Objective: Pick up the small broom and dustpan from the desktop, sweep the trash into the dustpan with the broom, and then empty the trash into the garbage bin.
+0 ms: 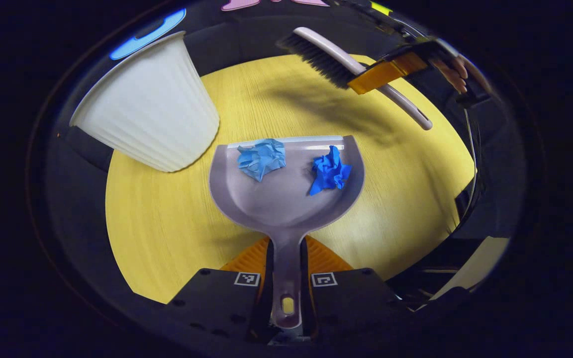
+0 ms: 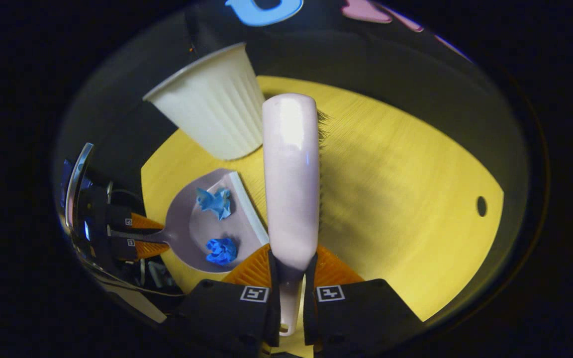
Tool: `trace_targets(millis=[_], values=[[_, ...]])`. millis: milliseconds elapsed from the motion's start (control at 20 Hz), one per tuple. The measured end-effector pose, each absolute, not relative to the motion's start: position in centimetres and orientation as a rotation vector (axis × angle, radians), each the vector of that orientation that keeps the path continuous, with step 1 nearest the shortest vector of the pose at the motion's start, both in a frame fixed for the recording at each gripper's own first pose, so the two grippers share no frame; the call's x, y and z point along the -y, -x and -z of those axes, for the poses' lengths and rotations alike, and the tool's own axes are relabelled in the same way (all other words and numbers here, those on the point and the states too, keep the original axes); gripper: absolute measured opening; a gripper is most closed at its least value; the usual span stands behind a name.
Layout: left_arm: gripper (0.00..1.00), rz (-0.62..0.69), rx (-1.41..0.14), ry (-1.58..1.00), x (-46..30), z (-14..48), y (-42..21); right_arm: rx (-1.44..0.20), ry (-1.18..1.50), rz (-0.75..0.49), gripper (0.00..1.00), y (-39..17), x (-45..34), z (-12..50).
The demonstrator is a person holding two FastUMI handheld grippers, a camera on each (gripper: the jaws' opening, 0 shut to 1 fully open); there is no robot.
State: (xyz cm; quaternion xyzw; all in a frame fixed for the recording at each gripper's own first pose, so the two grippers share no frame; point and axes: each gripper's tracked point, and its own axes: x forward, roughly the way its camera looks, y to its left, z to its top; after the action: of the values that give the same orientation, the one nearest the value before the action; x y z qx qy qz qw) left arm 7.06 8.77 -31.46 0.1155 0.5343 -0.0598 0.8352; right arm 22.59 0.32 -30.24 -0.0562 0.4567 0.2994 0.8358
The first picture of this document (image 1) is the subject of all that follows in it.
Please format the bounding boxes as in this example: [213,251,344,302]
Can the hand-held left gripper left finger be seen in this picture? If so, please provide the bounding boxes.
[164,236,274,345]

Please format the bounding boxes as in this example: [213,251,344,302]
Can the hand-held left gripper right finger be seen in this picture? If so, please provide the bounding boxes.
[300,236,407,343]

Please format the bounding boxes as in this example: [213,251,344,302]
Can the small grey broom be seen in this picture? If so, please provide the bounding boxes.
[276,27,433,131]

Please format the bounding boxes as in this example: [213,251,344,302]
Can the dark blue paper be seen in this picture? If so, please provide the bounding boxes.
[309,146,353,196]

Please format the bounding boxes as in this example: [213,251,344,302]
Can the small grey dustpan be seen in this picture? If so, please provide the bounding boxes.
[209,135,366,330]

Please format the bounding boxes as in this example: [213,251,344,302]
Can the light blue paper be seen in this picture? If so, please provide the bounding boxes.
[237,139,287,182]

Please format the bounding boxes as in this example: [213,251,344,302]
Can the white ribbed garbage bin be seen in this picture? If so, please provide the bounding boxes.
[69,31,220,173]

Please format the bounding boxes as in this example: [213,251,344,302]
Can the wooden desktop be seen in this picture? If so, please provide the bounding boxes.
[105,54,477,304]

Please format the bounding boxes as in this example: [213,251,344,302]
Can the black backdrop cloth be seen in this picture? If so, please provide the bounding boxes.
[68,0,416,80]

